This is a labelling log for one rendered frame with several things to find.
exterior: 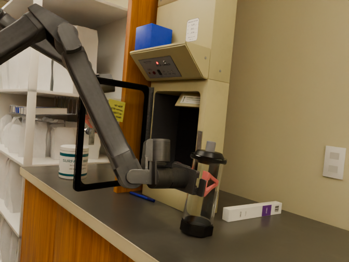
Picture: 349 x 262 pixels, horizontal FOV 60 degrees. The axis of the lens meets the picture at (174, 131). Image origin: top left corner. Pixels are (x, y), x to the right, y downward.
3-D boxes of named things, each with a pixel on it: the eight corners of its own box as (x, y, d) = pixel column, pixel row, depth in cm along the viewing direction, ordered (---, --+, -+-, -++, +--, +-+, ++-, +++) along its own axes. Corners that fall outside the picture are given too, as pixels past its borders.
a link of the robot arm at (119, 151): (53, 46, 81) (50, 26, 71) (73, 39, 83) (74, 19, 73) (121, 192, 81) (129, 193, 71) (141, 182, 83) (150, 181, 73)
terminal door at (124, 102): (141, 183, 126) (149, 86, 124) (73, 192, 103) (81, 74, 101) (140, 182, 126) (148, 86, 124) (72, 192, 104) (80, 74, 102)
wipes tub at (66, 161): (79, 173, 157) (81, 144, 156) (91, 178, 147) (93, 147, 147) (54, 174, 149) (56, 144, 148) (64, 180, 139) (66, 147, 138)
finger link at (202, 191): (207, 167, 91) (185, 166, 85) (226, 173, 85) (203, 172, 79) (203, 189, 91) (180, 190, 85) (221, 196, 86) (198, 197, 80)
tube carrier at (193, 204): (196, 218, 98) (208, 153, 98) (222, 231, 90) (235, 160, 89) (171, 221, 91) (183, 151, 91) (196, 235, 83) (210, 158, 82)
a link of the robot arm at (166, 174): (141, 188, 78) (155, 188, 74) (142, 161, 80) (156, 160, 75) (162, 188, 83) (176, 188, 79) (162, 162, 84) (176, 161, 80)
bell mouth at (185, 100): (197, 108, 131) (198, 95, 131) (229, 110, 118) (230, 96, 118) (165, 105, 120) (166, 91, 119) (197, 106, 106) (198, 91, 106)
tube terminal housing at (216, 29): (185, 188, 144) (200, 23, 140) (240, 207, 120) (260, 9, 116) (141, 193, 128) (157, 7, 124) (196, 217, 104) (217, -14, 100)
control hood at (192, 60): (150, 81, 126) (152, 56, 125) (208, 78, 101) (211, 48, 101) (126, 77, 118) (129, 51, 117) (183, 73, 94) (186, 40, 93)
